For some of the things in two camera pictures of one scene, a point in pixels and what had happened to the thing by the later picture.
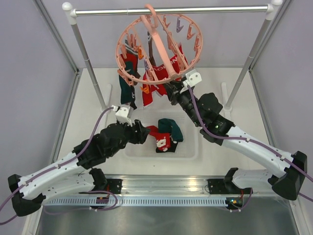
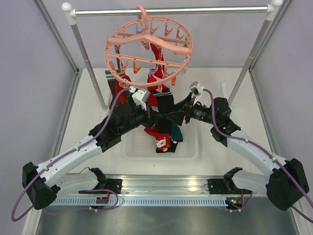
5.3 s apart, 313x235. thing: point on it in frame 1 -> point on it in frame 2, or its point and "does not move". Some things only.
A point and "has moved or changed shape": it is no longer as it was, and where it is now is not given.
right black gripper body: (176, 97) -> (192, 112)
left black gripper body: (125, 140) -> (148, 122)
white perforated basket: (187, 149) does not move
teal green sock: (169, 126) does not move
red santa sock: (163, 139) does not move
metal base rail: (169, 185) does not move
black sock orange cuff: (133, 104) has moved or changed shape
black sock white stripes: (173, 145) does not move
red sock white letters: (156, 78) -> (156, 80)
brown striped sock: (151, 55) -> (111, 75)
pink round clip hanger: (155, 48) has moved or changed shape
